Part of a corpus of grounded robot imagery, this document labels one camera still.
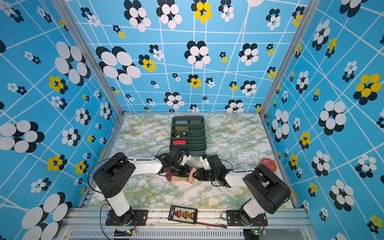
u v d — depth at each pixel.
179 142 0.96
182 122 1.08
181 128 1.02
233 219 0.73
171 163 0.74
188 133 0.99
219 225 0.72
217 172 0.71
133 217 0.71
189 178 0.83
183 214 0.74
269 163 0.89
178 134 0.99
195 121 1.08
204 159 0.84
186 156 0.85
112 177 0.48
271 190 0.45
